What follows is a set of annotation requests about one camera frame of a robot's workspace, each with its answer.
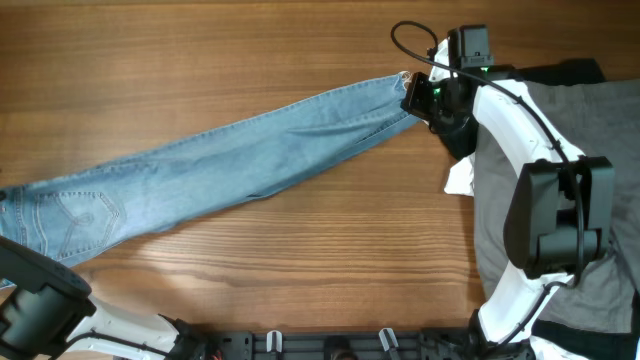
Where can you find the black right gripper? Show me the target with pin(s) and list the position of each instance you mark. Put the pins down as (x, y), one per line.
(414, 101)

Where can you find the light blue denim jeans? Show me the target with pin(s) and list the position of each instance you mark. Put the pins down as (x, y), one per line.
(72, 219)

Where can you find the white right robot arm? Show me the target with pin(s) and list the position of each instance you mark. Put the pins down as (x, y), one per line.
(560, 213)

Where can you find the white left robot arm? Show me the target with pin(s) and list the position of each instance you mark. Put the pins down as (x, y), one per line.
(52, 311)

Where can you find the white cloth piece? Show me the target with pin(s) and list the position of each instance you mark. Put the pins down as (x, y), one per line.
(460, 180)

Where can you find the black garment under grey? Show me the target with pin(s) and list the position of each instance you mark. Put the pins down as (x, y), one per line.
(570, 72)

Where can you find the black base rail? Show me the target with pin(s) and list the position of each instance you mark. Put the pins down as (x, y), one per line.
(387, 343)

